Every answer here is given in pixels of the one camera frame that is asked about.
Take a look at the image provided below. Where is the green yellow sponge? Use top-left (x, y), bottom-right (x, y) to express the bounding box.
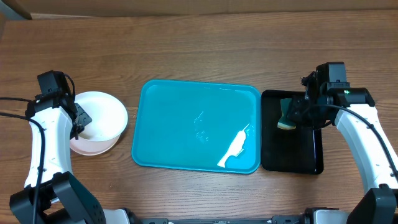
top-left (277, 98), bottom-right (296, 130)

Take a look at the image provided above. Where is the white plate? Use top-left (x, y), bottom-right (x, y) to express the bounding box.
top-left (70, 134), bottom-right (121, 156)
top-left (75, 91), bottom-right (128, 142)

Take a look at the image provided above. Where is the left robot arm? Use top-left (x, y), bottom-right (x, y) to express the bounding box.
top-left (9, 70), bottom-right (140, 223)

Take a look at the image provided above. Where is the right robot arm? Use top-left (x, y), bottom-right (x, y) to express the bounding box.
top-left (284, 62), bottom-right (397, 224)

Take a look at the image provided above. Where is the black plastic tray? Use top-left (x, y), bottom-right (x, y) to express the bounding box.
top-left (261, 90), bottom-right (324, 175)

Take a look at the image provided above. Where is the teal plastic tray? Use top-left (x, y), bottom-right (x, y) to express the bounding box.
top-left (131, 80), bottom-right (261, 174)

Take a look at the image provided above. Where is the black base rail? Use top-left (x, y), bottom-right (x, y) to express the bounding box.
top-left (124, 207), bottom-right (349, 224)

